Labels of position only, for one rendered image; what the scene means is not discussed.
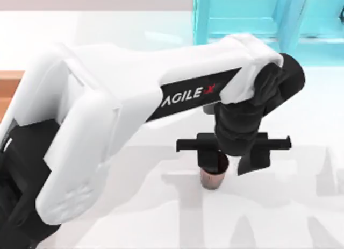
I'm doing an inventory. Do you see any brown cup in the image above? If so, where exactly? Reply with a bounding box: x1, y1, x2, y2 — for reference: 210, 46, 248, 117
199, 155, 230, 191

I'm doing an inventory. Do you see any light blue rack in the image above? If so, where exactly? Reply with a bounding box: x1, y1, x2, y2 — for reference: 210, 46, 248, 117
192, 0, 344, 52

